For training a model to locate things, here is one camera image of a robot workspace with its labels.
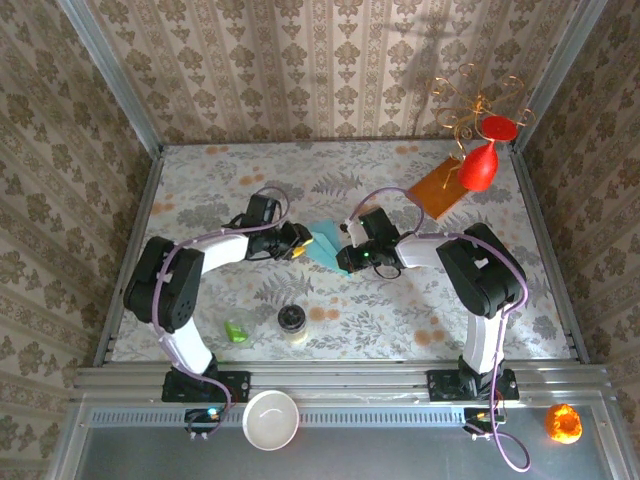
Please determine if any aluminium table edge rail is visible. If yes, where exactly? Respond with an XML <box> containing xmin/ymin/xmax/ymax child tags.
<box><xmin>507</xmin><ymin>147</ymin><xmax>591</xmax><ymax>364</ymax></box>
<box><xmin>92</xmin><ymin>149</ymin><xmax>166</xmax><ymax>369</ymax></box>

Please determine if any light blue cloth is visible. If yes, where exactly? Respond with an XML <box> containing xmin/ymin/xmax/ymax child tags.
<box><xmin>305</xmin><ymin>218</ymin><xmax>354</xmax><ymax>278</ymax></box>

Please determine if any aluminium frame post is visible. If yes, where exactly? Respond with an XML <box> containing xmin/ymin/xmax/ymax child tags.
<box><xmin>512</xmin><ymin>0</ymin><xmax>609</xmax><ymax>151</ymax></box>
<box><xmin>57</xmin><ymin>0</ymin><xmax>164</xmax><ymax>156</ymax></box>

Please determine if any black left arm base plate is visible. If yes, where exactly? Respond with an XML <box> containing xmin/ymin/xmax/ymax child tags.
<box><xmin>160</xmin><ymin>370</ymin><xmax>252</xmax><ymax>404</ymax></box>

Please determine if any gold wire glass stand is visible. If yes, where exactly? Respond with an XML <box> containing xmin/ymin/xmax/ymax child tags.
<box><xmin>425</xmin><ymin>63</ymin><xmax>537</xmax><ymax>191</ymax></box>

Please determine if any red wine glass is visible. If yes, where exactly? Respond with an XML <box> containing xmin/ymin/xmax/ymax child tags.
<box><xmin>457</xmin><ymin>113</ymin><xmax>519</xmax><ymax>194</ymax></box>

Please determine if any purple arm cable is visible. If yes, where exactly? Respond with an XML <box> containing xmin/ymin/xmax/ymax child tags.
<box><xmin>352</xmin><ymin>187</ymin><xmax>532</xmax><ymax>472</ymax></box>
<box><xmin>152</xmin><ymin>185</ymin><xmax>292</xmax><ymax>444</ymax></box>

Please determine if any clear glass cup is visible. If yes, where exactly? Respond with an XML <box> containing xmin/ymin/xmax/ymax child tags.
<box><xmin>222</xmin><ymin>307</ymin><xmax>259</xmax><ymax>349</ymax></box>

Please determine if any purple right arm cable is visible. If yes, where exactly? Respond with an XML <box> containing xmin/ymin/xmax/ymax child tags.
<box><xmin>352</xmin><ymin>187</ymin><xmax>532</xmax><ymax>472</ymax></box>

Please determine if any orange wooden board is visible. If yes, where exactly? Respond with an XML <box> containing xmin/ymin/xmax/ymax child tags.
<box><xmin>405</xmin><ymin>158</ymin><xmax>469</xmax><ymax>221</ymax></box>

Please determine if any small jar with black lid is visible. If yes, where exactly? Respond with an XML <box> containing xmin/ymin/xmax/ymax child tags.
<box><xmin>277</xmin><ymin>303</ymin><xmax>309</xmax><ymax>346</ymax></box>

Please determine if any slotted grey cable duct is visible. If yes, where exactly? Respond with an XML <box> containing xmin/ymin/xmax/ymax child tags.
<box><xmin>87</xmin><ymin>405</ymin><xmax>501</xmax><ymax>427</ymax></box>

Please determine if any white bowl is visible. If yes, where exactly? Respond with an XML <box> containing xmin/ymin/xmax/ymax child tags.
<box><xmin>242</xmin><ymin>389</ymin><xmax>301</xmax><ymax>452</ymax></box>

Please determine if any green object in cup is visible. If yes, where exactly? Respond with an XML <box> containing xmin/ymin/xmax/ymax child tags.
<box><xmin>223</xmin><ymin>322</ymin><xmax>251</xmax><ymax>345</ymax></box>

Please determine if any wide aluminium extrusion rail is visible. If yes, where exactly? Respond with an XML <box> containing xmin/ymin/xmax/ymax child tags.
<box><xmin>72</xmin><ymin>363</ymin><xmax>614</xmax><ymax>401</ymax></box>

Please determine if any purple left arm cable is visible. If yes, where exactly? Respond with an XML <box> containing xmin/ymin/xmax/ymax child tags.
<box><xmin>152</xmin><ymin>185</ymin><xmax>292</xmax><ymax>444</ymax></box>

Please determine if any orange hollow fruit shell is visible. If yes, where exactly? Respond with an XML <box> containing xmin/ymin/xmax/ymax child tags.
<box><xmin>543</xmin><ymin>402</ymin><xmax>585</xmax><ymax>445</ymax></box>

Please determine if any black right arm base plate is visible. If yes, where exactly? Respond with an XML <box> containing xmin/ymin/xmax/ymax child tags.
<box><xmin>426</xmin><ymin>368</ymin><xmax>520</xmax><ymax>402</ymax></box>

